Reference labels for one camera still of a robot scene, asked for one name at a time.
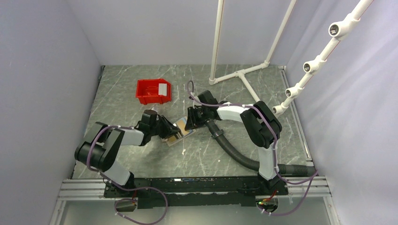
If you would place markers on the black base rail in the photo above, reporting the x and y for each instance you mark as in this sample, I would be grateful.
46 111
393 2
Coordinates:
198 191

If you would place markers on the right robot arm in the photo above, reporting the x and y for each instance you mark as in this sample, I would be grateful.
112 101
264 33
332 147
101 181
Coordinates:
261 125

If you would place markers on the stack of white cards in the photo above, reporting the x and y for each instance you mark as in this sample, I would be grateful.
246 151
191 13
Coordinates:
162 89

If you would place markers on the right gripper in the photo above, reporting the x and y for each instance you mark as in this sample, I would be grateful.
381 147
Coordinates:
192 122

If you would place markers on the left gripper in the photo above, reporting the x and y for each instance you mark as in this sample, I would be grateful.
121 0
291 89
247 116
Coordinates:
170 129

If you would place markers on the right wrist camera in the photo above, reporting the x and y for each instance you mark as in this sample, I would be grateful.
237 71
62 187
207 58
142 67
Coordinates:
206 97

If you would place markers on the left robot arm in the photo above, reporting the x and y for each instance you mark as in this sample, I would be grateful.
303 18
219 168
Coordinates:
100 146

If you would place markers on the tan leather card holder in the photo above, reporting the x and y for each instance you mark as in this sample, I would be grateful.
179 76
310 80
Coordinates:
181 125

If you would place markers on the red plastic bin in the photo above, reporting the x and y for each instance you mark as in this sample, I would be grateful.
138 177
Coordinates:
147 91

